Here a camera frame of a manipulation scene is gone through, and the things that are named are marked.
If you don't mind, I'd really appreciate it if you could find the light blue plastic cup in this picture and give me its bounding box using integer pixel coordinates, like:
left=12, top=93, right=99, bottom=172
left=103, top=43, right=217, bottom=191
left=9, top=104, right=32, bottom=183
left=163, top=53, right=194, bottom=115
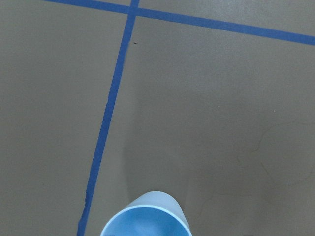
left=101, top=191, right=192, bottom=236

